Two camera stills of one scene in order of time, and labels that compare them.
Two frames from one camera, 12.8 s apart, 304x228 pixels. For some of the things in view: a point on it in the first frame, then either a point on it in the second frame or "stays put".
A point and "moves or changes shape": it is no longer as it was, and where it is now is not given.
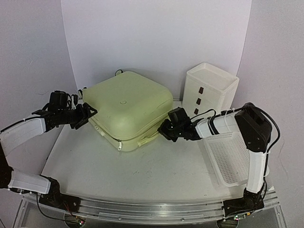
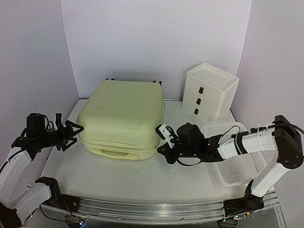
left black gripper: (83, 116) to (62, 135)
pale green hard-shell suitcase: (130, 107) moves or changes shape
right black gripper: (169, 129) to (175, 149)
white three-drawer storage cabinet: (206, 87) stays put
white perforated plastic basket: (229, 154) stays put
